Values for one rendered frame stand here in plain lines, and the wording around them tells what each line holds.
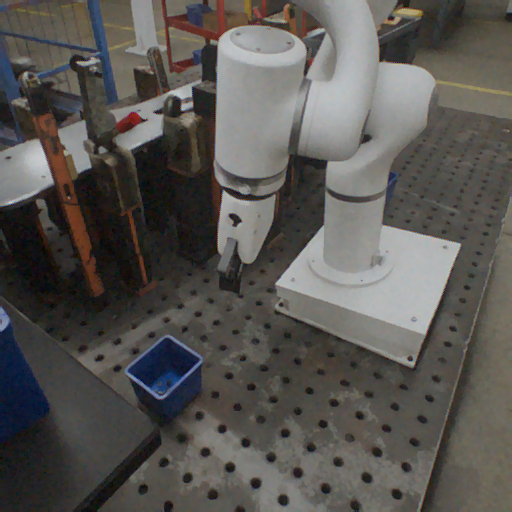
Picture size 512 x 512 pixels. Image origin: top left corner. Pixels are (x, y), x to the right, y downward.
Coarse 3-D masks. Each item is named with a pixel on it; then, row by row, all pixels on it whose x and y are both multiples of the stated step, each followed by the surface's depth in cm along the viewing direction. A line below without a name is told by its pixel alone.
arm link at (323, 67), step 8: (368, 0) 66; (376, 0) 66; (384, 0) 66; (392, 0) 67; (376, 8) 67; (384, 8) 67; (392, 8) 68; (376, 16) 68; (384, 16) 68; (376, 24) 69; (328, 40) 72; (320, 48) 75; (328, 48) 72; (320, 56) 74; (328, 56) 73; (312, 64) 77; (320, 64) 74; (328, 64) 74; (312, 72) 76; (320, 72) 75; (328, 72) 75; (320, 80) 76; (328, 80) 76
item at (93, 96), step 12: (72, 60) 76; (84, 60) 78; (96, 60) 76; (84, 72) 75; (96, 72) 75; (84, 84) 76; (96, 84) 78; (84, 96) 78; (96, 96) 79; (84, 108) 80; (96, 108) 80; (96, 120) 82; (108, 120) 84; (96, 132) 83; (96, 144) 85; (108, 144) 87
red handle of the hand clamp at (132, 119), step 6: (132, 114) 75; (120, 120) 77; (126, 120) 76; (132, 120) 75; (138, 120) 76; (114, 126) 80; (120, 126) 77; (126, 126) 77; (132, 126) 76; (108, 132) 81; (114, 132) 80; (120, 132) 79; (102, 138) 83; (108, 138) 82; (102, 144) 85
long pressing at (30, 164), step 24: (24, 144) 99; (72, 144) 99; (120, 144) 100; (144, 144) 100; (0, 168) 91; (24, 168) 91; (48, 168) 91; (0, 192) 84; (24, 192) 84; (48, 192) 86
